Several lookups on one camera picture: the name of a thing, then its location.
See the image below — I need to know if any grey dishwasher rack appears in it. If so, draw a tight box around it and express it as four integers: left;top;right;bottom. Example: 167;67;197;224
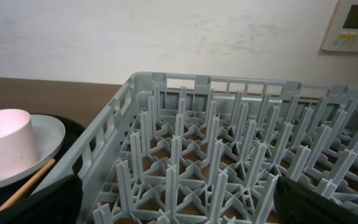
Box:
39;72;358;223

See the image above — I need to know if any white wall control panel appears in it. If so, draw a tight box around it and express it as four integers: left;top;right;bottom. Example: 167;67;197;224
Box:
321;0;358;53

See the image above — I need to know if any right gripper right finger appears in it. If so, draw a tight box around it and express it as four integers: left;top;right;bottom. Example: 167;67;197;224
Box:
273;176;358;224

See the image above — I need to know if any grey round plate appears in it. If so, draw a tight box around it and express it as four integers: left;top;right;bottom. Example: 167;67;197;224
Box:
0;114;66;188

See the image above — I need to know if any wooden chopstick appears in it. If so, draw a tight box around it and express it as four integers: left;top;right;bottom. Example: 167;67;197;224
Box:
0;159;56;211

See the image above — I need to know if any pink cup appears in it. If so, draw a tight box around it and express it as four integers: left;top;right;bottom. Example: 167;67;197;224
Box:
0;109;40;180

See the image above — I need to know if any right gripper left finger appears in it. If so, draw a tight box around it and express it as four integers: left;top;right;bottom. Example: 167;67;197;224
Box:
0;174;83;224

